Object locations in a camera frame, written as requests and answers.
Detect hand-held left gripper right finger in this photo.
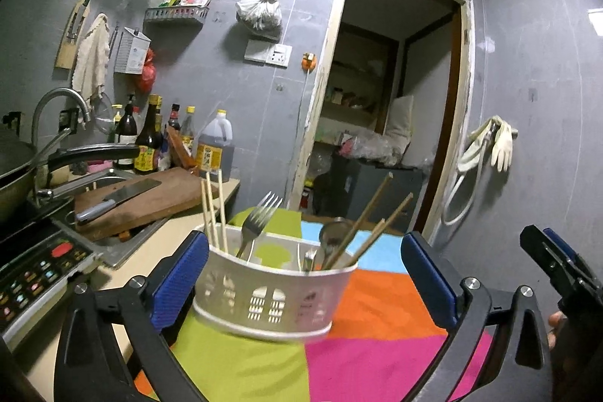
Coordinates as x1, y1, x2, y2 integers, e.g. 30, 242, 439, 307
400, 231, 553, 402

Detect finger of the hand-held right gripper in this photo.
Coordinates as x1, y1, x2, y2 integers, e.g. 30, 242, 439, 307
519, 224, 567, 298
543, 228, 591, 286

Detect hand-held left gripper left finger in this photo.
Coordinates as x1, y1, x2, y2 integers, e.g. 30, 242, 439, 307
53, 230, 210, 402

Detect light wooden chopstick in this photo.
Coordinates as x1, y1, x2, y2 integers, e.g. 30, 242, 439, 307
206, 170, 223, 251
217, 168, 230, 255
200, 180, 217, 247

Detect white plastic utensil holder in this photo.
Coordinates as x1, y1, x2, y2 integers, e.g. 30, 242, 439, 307
192, 223, 360, 342

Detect person's right hand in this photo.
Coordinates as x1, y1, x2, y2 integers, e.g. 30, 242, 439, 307
547, 311, 566, 349

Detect dark wooden chopstick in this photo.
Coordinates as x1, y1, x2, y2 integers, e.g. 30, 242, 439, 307
332, 192, 414, 269
346, 218, 386, 266
324, 172, 394, 269

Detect metal kitchen sink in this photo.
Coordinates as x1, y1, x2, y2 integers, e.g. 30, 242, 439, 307
47, 169, 171, 269

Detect wooden cutting board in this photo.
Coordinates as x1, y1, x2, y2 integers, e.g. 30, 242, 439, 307
74, 167, 220, 241

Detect colourful patchwork mat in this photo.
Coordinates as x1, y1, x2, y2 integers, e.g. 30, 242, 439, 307
134, 208, 495, 402

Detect kitchen cleaver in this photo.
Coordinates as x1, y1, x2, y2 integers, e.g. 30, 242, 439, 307
75, 178, 162, 225

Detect metal fork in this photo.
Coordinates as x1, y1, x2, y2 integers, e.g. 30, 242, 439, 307
234, 191, 283, 261

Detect dark grey cabinet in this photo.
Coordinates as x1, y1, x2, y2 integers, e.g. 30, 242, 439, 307
330, 157, 425, 225

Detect metal spoon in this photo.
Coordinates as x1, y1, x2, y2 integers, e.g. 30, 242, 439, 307
319, 217, 354, 271

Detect cream rubber gloves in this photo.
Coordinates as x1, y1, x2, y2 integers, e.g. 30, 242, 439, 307
490, 119, 519, 173

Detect large cooking oil jug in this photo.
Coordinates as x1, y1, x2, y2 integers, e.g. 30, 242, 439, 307
195, 109, 234, 183

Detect yellow label soy sauce bottle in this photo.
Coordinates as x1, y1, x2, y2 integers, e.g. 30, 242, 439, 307
134, 95, 163, 175

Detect induction cooker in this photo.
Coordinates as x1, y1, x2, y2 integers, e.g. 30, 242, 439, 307
0, 214, 103, 333

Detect clear plastic bags pile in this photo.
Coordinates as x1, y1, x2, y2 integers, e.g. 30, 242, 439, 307
346, 133, 407, 166

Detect yellow cap clear bottle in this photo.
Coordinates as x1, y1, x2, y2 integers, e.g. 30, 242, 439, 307
180, 106, 197, 158

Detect round dark glass bottle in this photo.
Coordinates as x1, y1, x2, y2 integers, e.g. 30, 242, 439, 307
113, 93, 139, 146

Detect white pillow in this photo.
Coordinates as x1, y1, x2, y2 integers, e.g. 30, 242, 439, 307
384, 95, 416, 149

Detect clear plastic bowl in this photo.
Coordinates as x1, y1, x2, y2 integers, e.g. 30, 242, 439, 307
92, 91, 116, 135

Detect black wok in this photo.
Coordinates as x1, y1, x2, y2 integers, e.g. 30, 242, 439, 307
0, 126, 141, 225

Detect red plastic bag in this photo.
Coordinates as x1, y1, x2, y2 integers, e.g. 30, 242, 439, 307
140, 49, 158, 93

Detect metal kitchen faucet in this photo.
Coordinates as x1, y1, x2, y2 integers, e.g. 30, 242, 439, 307
31, 88, 92, 198

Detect wooden shelf unit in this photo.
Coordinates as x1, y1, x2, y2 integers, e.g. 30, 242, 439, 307
315, 25, 402, 145

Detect cream hanging towel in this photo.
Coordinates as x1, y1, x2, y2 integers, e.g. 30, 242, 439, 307
70, 13, 112, 102

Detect hanging white plastic bag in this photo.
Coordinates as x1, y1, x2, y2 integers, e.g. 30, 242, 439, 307
236, 0, 289, 32

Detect white hose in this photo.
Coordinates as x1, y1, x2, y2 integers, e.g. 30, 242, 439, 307
443, 116, 496, 227

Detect grey wall utensil box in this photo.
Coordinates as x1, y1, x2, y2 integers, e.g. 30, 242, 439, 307
114, 28, 152, 76

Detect white wall socket panel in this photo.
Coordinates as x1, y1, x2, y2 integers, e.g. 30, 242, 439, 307
244, 39, 293, 68

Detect white door frame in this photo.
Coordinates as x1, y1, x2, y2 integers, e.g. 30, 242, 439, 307
287, 0, 474, 238

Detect wooden wall knife rack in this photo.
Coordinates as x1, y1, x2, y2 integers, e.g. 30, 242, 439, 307
54, 0, 110, 72

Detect grey wall shelf rack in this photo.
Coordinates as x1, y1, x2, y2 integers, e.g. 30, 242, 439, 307
144, 5, 210, 27

